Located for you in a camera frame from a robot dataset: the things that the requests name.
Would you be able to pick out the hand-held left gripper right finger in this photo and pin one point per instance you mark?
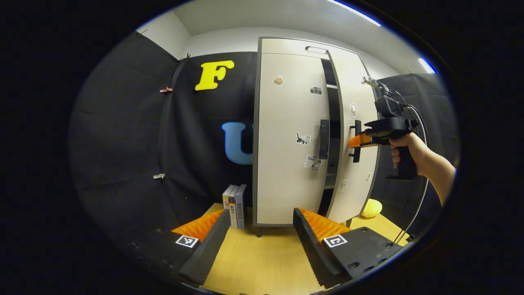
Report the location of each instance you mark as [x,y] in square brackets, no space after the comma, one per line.
[313,250]

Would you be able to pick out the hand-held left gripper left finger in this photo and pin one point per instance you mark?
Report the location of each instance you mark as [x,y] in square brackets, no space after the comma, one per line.
[211,248]

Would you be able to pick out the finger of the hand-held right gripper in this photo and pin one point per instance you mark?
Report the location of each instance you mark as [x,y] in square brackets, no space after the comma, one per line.
[360,140]

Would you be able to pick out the beige double-door shoe cabinet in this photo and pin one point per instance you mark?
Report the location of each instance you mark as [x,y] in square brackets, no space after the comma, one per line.
[335,123]

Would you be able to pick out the grey spine book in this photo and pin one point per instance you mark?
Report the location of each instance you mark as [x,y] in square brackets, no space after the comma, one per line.
[241,209]

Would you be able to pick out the white spine book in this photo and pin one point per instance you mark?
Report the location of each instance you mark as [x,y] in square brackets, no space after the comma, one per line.
[226,198]

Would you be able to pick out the yellow round bun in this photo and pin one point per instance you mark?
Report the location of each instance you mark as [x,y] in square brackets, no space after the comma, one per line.
[371,209]

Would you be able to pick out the small ceiling light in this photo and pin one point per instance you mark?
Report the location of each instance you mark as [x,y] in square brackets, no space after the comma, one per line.
[426,65]

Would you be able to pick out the long ceiling light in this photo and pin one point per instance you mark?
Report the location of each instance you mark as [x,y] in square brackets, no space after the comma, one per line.
[354,11]

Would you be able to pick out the black backdrop cloth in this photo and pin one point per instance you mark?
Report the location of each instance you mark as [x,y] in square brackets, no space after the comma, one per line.
[123,143]

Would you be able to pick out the red clip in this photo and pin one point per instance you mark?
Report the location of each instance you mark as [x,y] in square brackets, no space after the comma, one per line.
[166,89]

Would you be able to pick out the black clip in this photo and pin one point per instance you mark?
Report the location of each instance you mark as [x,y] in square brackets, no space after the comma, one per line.
[185,57]

